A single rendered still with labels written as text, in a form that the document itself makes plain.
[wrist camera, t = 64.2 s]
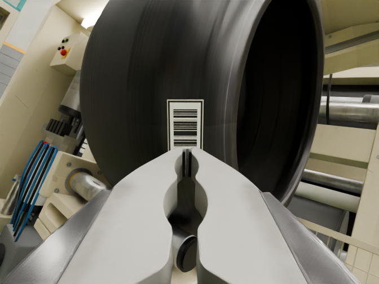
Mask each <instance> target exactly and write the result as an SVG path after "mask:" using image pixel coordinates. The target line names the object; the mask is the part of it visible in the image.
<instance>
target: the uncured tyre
mask: <svg viewBox="0 0 379 284"><path fill-rule="evenodd" d="M324 65H325V34H324V19H323V10H322V6H321V0H109V1H108V3H107V4H106V6H105V7H104V9H103V10H102V12H101V14H100V15H99V17H98V19H97V21H96V23H95V25H94V27H93V29H92V31H91V34H90V36H89V39H88V41H87V45H86V48H85V52H84V55H83V60H82V66H81V74H80V111H81V118H82V124H83V129H84V132H85V136H86V140H87V143H88V145H89V148H90V150H91V153H92V155H93V157H94V159H95V161H96V163H97V165H98V166H99V168H100V170H101V171H102V173H103V175H104V176H105V178H106V179H107V180H108V182H109V183H110V185H111V186H112V187H114V186H115V185H116V184H117V183H119V182H120V181H121V180H122V179H123V178H125V177H126V176H128V174H130V173H132V172H133V171H135V170H136V169H138V168H139V167H141V166H142V165H145V164H146V163H148V162H150V161H152V160H153V159H155V158H157V157H159V156H161V155H163V154H165V153H166V152H168V115H167V100H204V115H203V146H202V150H203V151H205V152H207V153H208V154H210V155H211V156H213V157H215V158H217V159H218V160H220V161H222V162H223V163H225V164H227V165H229V166H230V167H232V168H233V169H235V170H236V171H238V172H239V173H241V174H242V175H244V176H245V177H246V178H247V179H248V180H250V181H251V182H252V183H253V184H254V185H255V186H256V187H257V188H258V189H259V190H260V191H261V192H270V193H271V194H272V195H273V196H274V197H275V198H276V199H277V200H278V201H279V202H281V203H282V204H283V205H284V206H285V207H286V208H287V207H288V205H289V204H290V202H291V200H292V198H293V196H294V194H295V192H296V190H297V188H298V185H299V183H300V181H301V178H302V175H303V173H304V170H305V167H306V165H307V161H308V158H309V155H310V152H311V148H312V144H313V141H314V137H315V132H316V127H317V124H318V118H319V112H320V105H321V97H322V92H323V82H324ZM177 201H178V205H177V207H176V209H175V210H174V211H173V212H172V213H171V215H170V216H169V218H168V221H170V222H172V223H174V224H175V225H177V226H179V227H181V228H182V229H184V230H186V231H188V232H189V233H191V234H193V235H194V236H196V237H197V231H198V227H199V225H200V224H201V223H202V221H203V218H202V216H201V214H200V213H199V212H198V211H197V209H196V208H195V183H194V181H193V180H192V179H191V177H188V161H187V164H186V177H183V178H182V179H181V181H180V182H179V183H178V184H177Z"/></svg>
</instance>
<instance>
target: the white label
mask: <svg viewBox="0 0 379 284"><path fill-rule="evenodd" d="M167 115H168V151H170V150H172V149H174V148H177V147H183V148H192V147H197V148H200V149H202V146H203V115H204V100H167Z"/></svg>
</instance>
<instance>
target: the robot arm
mask: <svg viewBox="0 0 379 284"><path fill-rule="evenodd" d="M187 161H188V177H189V178H191V179H192V180H193V181H194V183H195V208H196V209H197V211H198V212H199V213H200V214H201V216H202V218H203V221H202V223H201V224H200V225H199V227H198V231H197V255H196V269H197V284H362V283H361V282H360V281H359V280H358V279H357V277H356V276H355V275H354V274H353V272H352V271H351V270H350V269H349V268H348V267H347V266H346V265H345V263H344V262H343V261H342V260H341V259H340V258H339V257H338V256H337V255H336V254H335V253H334V252H333V251H332V250H331V249H330V248H329V247H328V246H327V245H326V244H324V243H323V242H322V241H321V240H320V239H319V238H318V237H317V236H316V235H314V234H313V232H312V231H310V230H309V228H308V227H306V226H305V225H304V224H303V223H302V222H301V221H300V220H299V219H297V218H296V217H295V216H294V215H293V214H292V213H291V212H290V211H289V210H288V209H287V208H286V207H285V206H284V205H283V204H282V203H281V202H279V201H278V200H277V199H276V198H275V197H274V196H273V195H272V194H271V193H270V192H261V191H260V190H259V189H258V188H257V187H256V186H255V185H254V184H253V183H252V182H251V181H250V180H248V179H247V178H246V177H245V176H244V175H242V174H241V173H239V172H238V171H236V170H235V169H233V168H232V167H230V166H229V165H227V164H225V163H223V162H222V161H220V160H218V159H217V158H215V157H213V156H211V155H210V154H208V153H207V152H205V151H203V150H202V149H200V148H197V147H192V148H183V147H177V148H174V149H172V150H170V151H168V152H166V153H165V154H163V155H161V156H159V157H157V158H155V159H153V160H152V161H150V162H148V163H146V164H145V165H142V166H141V167H139V168H138V169H136V170H135V171H133V172H132V173H130V174H128V176H126V177H125V178H123V179H122V180H121V181H120V182H119V183H117V184H116V185H115V186H114V187H113V188H112V189H111V190H101V191H100V192H99V193H98V194H97V195H96V196H95V197H93V198H92V199H91V200H90V201H88V203H87V204H85V205H84V206H83V207H82V208H80V209H79V210H78V211H77V212H76V213H75V214H74V215H72V216H71V217H70V218H69V219H68V220H67V221H66V222H64V223H63V224H62V225H61V226H60V227H58V229H56V230H55V231H54V232H53V233H51V234H50V235H49V236H48V237H47V238H46V239H45V240H43V241H42V242H41V243H40V244H39V245H38V246H37V247H36V248H34V249H33V250H32V251H31V252H30V253H29V254H28V255H27V256H26V257H25V258H24V259H23V260H22V261H21V262H20V263H19V264H18V265H17V266H16V267H15V268H14V269H13V270H12V271H11V272H10V273H9V275H8V276H7V277H6V278H5V279H4V280H3V281H2V282H1V283H0V284H171V275H172V270H173V237H172V227H171V225H170V223H169V222H168V218H169V216H170V215H171V213H172V212H173V211H174V210H175V209H176V207H177V205H178V201H177V184H178V183H179V182H180V181H181V179H182V178H184V177H186V164H187Z"/></svg>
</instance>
